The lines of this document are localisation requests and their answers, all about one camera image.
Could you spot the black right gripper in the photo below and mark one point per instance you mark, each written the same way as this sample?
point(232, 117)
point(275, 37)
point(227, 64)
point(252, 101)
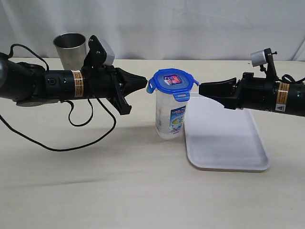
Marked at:
point(251, 92)

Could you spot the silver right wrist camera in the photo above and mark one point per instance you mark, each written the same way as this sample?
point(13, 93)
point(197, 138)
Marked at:
point(258, 58)

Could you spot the stainless steel cup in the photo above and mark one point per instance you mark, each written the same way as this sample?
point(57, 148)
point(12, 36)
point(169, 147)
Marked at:
point(71, 49)

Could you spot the white plastic tray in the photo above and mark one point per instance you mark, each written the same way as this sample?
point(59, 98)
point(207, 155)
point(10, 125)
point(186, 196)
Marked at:
point(220, 139)

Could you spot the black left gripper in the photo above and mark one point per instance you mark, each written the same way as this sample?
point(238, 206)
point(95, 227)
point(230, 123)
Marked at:
point(109, 82)

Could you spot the clear plastic tea bottle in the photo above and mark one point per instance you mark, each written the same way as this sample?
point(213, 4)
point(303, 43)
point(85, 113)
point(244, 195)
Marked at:
point(169, 116)

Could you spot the blue bottle lid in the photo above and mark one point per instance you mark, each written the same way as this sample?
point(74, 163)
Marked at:
point(171, 81)

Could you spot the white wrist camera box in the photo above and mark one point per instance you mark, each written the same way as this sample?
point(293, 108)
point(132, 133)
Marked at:
point(110, 56)

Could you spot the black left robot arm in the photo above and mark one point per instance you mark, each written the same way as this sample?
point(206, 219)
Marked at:
point(32, 85)

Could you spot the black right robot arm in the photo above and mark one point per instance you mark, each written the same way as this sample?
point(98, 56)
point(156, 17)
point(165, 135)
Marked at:
point(283, 95)

